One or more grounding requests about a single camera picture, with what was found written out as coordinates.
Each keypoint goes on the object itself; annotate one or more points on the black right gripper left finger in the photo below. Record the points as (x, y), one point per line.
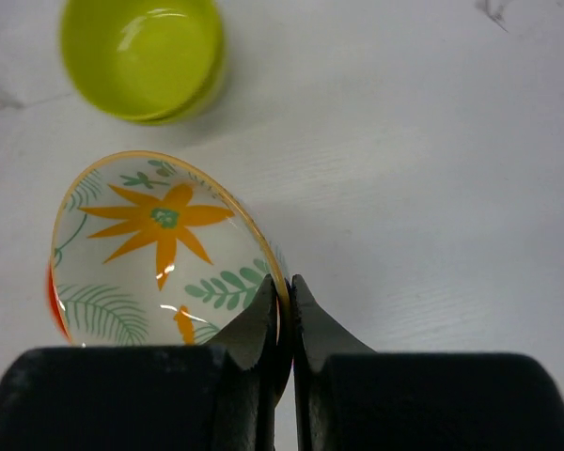
(216, 396)

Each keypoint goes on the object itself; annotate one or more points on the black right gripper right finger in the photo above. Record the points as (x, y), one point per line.
(351, 397)

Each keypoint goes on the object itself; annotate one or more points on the patterned beige bowl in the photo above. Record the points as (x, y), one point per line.
(149, 250)

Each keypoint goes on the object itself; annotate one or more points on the orange bowl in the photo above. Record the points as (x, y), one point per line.
(53, 305)

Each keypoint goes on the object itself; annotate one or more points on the lime green bowl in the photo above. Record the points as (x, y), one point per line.
(137, 60)
(203, 98)

